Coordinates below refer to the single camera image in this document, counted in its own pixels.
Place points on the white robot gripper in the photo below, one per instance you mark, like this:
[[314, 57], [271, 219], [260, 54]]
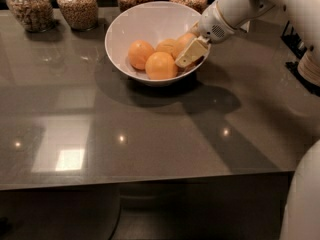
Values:
[[214, 24]]

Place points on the orange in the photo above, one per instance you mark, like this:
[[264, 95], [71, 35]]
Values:
[[161, 66], [166, 45], [181, 43], [138, 54]]

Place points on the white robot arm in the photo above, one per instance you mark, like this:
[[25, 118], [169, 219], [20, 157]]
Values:
[[301, 220]]

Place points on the white ceramic bowl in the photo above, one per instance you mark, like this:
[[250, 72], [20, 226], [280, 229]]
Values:
[[151, 22]]

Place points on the leftmost glass jar of cereal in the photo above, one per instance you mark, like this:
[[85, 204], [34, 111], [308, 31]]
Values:
[[34, 15]]

